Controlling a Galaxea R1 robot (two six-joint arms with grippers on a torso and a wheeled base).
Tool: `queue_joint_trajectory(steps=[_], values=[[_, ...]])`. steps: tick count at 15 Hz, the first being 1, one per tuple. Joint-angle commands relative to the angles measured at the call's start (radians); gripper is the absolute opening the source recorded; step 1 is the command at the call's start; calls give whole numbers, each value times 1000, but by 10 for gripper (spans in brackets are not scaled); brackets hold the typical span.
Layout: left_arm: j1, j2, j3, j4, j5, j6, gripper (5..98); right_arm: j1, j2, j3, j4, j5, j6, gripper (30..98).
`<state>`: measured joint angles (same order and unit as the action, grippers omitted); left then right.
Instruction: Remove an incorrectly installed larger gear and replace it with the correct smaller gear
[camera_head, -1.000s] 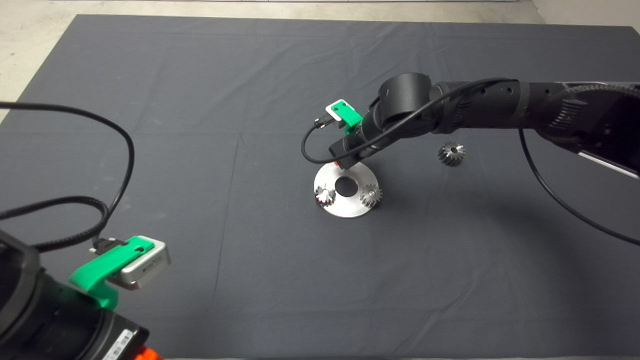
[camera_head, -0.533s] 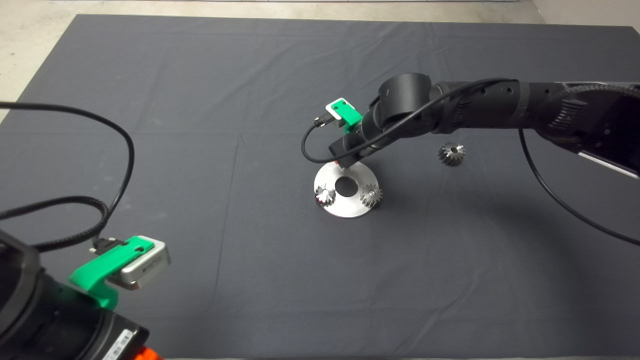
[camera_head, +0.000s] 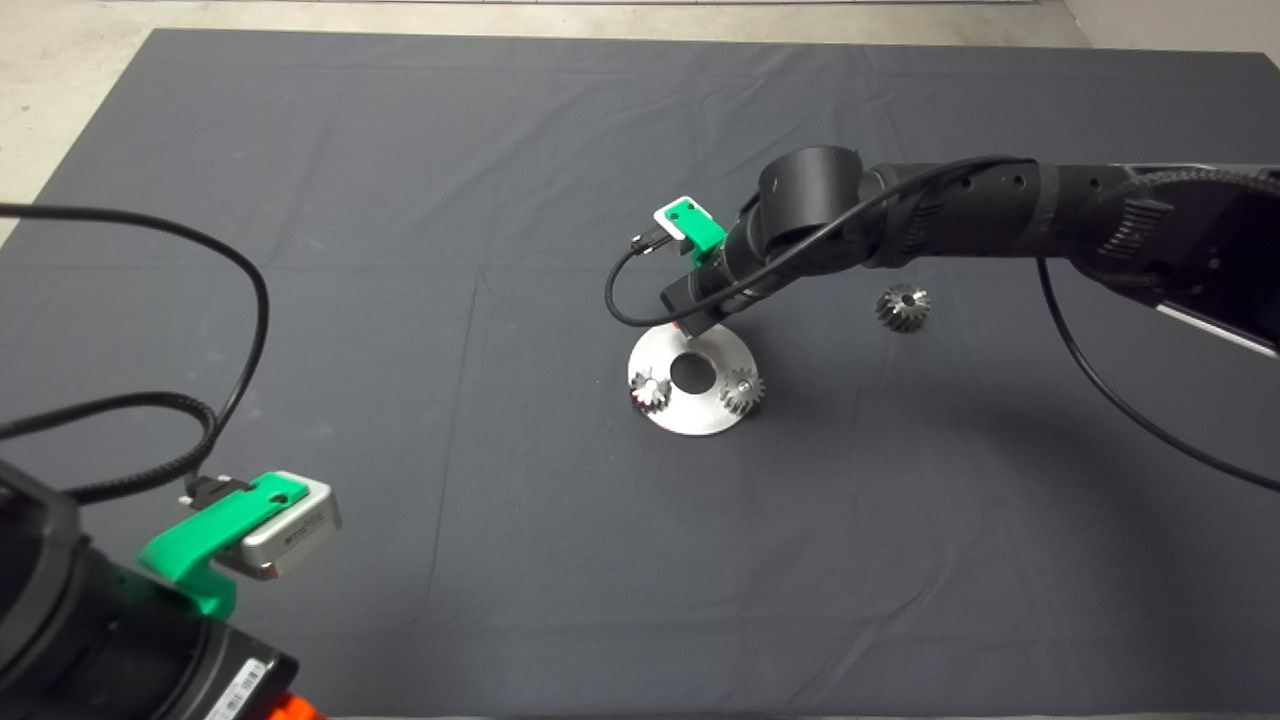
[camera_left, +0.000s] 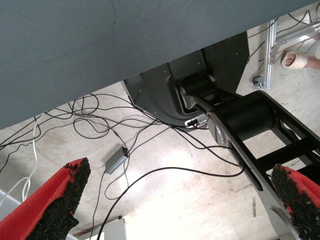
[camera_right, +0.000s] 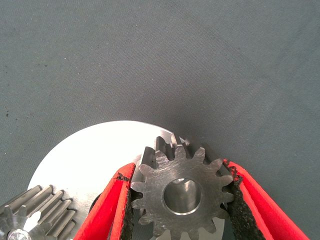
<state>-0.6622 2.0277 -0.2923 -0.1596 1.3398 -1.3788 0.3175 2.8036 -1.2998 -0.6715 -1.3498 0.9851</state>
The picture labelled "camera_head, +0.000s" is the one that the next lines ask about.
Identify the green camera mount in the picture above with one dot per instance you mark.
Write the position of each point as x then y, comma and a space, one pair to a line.
705, 232
195, 545

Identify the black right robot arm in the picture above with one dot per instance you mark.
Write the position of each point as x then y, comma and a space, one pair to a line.
950, 210

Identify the dark grey table cloth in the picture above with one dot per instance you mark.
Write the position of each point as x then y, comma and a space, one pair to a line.
450, 200

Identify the round metal plate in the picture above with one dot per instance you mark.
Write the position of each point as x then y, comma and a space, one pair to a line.
690, 415

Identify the silver right camera box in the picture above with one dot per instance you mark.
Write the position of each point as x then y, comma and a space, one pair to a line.
668, 228

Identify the silver left camera box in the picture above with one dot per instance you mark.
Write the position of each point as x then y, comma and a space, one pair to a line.
295, 535

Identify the green right camera mount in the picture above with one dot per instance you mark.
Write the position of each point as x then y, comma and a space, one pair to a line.
705, 232

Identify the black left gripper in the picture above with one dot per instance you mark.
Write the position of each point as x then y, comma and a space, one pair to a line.
245, 680

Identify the shiny small steel gear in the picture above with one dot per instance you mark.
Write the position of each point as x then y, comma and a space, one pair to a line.
651, 390
742, 391

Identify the green left camera mount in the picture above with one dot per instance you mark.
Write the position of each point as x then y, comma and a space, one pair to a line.
195, 545

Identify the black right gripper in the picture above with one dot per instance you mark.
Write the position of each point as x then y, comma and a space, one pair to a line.
712, 298

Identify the large dark steel gear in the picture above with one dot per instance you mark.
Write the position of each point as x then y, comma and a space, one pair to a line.
903, 308

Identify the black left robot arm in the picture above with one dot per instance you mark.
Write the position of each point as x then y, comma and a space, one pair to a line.
70, 640

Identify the silver camera box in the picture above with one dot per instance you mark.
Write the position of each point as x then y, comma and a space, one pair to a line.
668, 228
295, 535

